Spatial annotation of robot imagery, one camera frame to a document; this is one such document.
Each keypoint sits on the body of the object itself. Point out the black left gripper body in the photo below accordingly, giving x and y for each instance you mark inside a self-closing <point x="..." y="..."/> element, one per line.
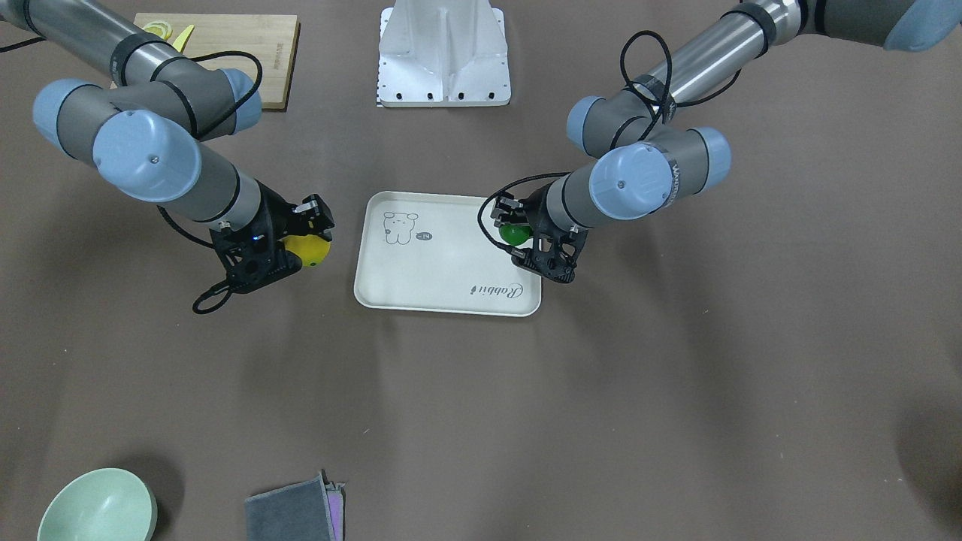
<point x="536" y="211"/>

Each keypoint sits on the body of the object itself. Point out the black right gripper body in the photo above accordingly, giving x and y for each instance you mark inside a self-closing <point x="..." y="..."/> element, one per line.
<point x="279" y="216"/>

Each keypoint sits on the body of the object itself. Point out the green lime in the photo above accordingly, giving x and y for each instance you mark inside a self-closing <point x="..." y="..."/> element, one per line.
<point x="515" y="235"/>

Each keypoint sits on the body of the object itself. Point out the yellow lemon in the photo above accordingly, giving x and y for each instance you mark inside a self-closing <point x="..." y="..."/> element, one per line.
<point x="311" y="250"/>

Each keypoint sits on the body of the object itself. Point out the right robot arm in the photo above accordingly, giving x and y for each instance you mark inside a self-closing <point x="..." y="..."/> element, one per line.
<point x="147" y="135"/>

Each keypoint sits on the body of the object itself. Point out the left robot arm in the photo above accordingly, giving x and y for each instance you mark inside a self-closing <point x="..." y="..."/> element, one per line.
<point x="640" y="164"/>

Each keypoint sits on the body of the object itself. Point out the cream rabbit tray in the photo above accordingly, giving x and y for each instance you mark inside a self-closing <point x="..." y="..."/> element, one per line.
<point x="425" y="252"/>

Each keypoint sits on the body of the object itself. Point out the wooden cutting board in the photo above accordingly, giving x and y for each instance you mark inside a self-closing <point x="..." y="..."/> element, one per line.
<point x="272" y="38"/>

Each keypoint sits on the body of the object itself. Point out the lemon slice on board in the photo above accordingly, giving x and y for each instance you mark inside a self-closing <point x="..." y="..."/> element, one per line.
<point x="161" y="28"/>

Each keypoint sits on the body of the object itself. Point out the grey folded cloth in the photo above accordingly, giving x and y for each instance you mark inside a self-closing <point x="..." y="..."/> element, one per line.
<point x="311" y="510"/>

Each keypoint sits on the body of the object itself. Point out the mint green bowl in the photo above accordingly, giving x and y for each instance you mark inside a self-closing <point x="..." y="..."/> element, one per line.
<point x="103" y="504"/>

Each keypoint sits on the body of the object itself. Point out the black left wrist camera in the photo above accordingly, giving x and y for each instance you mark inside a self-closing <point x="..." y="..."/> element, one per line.
<point x="508" y="211"/>

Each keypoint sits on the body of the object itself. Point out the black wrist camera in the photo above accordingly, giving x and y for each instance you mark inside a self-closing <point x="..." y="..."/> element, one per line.
<point x="508" y="211"/>
<point x="312" y="217"/>

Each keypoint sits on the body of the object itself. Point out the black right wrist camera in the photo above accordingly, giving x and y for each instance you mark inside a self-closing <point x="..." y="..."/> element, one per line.
<point x="312" y="217"/>

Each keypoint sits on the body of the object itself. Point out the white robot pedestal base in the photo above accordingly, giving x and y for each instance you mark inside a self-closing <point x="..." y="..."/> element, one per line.
<point x="443" y="54"/>

